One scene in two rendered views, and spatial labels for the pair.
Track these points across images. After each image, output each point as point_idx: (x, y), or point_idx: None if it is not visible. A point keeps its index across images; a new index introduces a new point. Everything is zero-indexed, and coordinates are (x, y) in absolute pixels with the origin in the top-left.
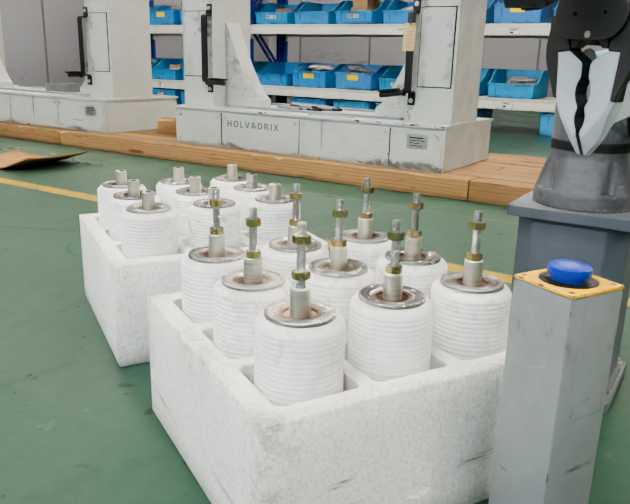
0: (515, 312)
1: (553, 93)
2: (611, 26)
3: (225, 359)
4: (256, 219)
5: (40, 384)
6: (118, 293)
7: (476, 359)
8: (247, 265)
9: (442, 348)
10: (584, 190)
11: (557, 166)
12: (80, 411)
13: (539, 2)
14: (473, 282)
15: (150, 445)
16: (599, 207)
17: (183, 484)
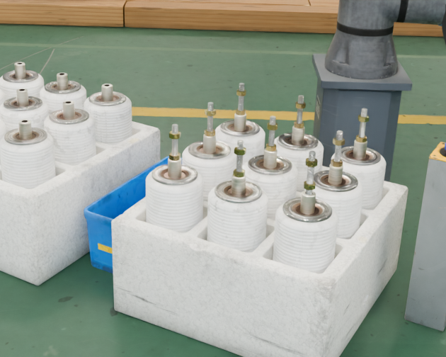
0: (430, 178)
1: None
2: None
3: (247, 253)
4: (243, 149)
5: None
6: (35, 222)
7: (377, 207)
8: (238, 183)
9: None
10: (373, 64)
11: (351, 47)
12: (60, 331)
13: None
14: (363, 156)
15: (149, 335)
16: (383, 74)
17: (206, 350)
